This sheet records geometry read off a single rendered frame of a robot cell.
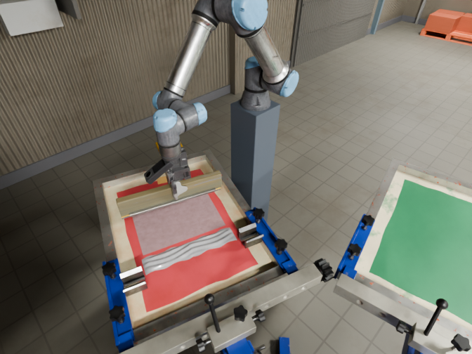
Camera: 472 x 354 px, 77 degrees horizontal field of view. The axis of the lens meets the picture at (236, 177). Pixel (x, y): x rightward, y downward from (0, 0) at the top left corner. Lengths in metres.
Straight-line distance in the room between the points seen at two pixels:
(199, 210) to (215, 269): 0.30
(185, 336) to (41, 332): 1.53
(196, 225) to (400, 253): 0.80
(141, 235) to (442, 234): 1.21
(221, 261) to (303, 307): 1.11
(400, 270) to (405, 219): 0.27
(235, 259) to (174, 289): 0.24
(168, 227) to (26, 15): 2.13
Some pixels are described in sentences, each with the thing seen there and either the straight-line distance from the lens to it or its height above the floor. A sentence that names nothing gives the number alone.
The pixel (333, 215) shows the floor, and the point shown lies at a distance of 2.69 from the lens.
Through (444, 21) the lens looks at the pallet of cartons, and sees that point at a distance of 7.88.
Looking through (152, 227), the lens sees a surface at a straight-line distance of 1.28.
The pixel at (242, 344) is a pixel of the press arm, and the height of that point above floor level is 1.04.
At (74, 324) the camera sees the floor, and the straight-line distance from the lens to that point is 2.30.
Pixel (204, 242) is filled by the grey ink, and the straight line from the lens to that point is 1.19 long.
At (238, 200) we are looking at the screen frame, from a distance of 1.29.
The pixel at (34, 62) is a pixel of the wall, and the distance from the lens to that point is 3.13.
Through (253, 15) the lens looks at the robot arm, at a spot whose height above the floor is 1.68.
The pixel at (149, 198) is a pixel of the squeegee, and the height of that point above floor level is 1.12.
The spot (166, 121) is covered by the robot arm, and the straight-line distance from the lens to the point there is 0.96.
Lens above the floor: 1.92
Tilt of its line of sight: 42 degrees down
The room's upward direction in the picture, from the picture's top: straight up
